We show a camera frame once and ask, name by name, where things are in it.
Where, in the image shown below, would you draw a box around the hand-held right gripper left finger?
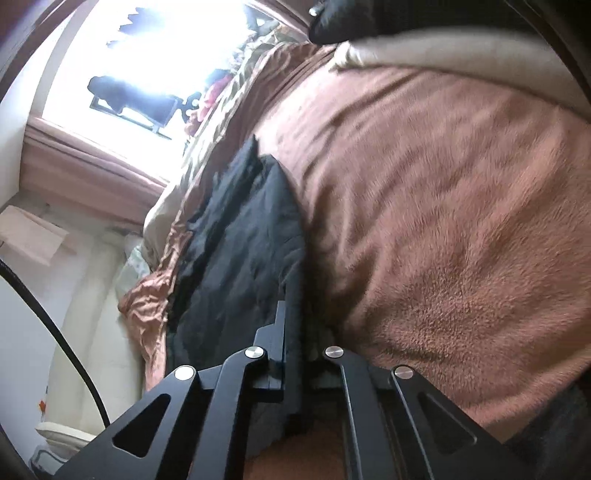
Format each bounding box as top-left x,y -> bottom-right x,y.
76,300 -> 305,480

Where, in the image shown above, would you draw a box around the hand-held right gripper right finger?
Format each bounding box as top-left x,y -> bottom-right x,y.
305,344 -> 539,480

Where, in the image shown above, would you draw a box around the black shirt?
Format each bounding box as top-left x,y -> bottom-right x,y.
165,134 -> 335,439

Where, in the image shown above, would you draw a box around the folded black clothes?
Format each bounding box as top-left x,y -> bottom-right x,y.
308,0 -> 513,47

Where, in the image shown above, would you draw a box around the pale patterned pillow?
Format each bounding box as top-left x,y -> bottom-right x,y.
115,244 -> 151,301

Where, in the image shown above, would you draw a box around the brown blanket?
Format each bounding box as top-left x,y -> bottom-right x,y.
119,41 -> 591,430

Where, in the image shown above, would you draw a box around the cream padded headboard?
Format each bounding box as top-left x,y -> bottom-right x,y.
36,226 -> 151,460

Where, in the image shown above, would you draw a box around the pink curtain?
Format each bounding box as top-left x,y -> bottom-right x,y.
23,115 -> 172,228

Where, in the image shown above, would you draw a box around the hanging dark jacket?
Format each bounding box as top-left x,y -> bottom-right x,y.
121,90 -> 182,137

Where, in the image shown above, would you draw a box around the cream hanging cloth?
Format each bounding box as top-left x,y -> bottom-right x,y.
0,205 -> 71,267

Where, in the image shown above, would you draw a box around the hanging dark garment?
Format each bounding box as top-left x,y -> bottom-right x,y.
88,76 -> 134,114

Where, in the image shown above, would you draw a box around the folded white bedding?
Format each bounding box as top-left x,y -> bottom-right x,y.
332,33 -> 575,114

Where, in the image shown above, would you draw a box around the black cable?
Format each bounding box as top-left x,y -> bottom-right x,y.
0,258 -> 112,428

